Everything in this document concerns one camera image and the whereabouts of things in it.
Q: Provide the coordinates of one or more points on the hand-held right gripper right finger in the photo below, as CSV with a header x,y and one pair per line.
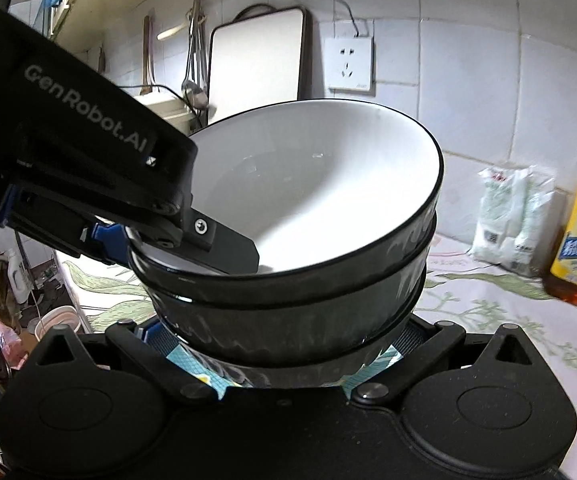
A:
x,y
411,339

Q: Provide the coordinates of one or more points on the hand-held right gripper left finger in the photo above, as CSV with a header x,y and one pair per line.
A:
x,y
149,333

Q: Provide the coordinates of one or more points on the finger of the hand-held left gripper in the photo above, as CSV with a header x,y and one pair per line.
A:
x,y
108,237
218,245

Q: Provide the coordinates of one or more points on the blue fried egg plate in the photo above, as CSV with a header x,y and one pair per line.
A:
x,y
374,370

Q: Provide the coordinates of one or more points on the floral tablecloth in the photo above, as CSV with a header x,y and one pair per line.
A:
x,y
493,320

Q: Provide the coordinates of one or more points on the pink plastic basin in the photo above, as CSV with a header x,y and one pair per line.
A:
x,y
58,321

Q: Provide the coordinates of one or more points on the white plastic bottle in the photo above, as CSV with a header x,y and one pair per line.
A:
x,y
17,280

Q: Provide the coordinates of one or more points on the wooden spatula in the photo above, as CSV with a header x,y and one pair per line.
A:
x,y
147,60

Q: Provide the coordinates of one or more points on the metal ladle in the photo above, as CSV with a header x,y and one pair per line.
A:
x,y
196,94

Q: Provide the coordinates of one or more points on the white salt bag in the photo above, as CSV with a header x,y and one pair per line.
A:
x,y
496,225
538,230

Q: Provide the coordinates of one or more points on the pink plastic bag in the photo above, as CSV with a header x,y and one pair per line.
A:
x,y
6,340

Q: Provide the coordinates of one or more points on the cream rice paddle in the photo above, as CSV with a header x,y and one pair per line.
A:
x,y
173,32

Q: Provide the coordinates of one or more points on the cream cutting board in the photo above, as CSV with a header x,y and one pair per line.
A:
x,y
253,60

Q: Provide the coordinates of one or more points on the white wall socket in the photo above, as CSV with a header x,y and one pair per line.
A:
x,y
348,64

